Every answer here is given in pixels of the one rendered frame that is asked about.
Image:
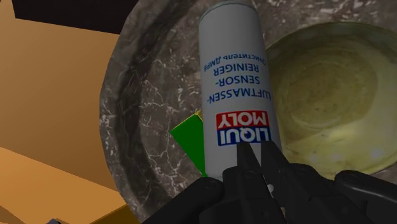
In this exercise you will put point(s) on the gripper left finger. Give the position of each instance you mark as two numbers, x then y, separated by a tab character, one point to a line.
217	204

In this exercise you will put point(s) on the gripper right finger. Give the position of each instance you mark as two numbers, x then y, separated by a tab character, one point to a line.
316	198

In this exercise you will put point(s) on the white spray can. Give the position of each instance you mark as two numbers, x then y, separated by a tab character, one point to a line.
232	46

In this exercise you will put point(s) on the green and yellow block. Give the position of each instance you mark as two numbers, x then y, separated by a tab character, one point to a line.
189	139

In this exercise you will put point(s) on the yellow-green bowl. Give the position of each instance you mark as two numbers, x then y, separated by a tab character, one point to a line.
325	93

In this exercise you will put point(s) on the round dark marble table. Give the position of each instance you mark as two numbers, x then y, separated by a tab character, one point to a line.
149	93

